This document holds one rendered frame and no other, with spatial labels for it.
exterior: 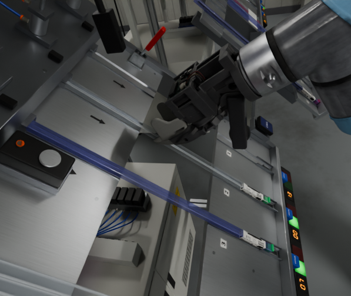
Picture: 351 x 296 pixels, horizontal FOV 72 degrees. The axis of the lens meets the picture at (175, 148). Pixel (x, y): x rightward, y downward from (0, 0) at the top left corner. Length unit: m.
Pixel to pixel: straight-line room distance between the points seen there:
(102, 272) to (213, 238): 0.38
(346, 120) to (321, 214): 1.15
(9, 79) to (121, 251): 0.49
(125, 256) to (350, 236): 1.12
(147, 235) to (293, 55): 0.59
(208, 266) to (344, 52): 0.35
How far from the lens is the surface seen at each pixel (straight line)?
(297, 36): 0.32
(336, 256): 1.43
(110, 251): 0.71
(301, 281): 0.65
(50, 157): 0.33
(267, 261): 0.56
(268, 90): 0.35
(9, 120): 0.34
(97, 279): 0.75
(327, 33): 0.32
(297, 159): 1.71
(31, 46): 0.43
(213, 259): 0.46
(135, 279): 0.71
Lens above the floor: 1.27
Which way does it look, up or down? 45 degrees down
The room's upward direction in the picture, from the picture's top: 15 degrees counter-clockwise
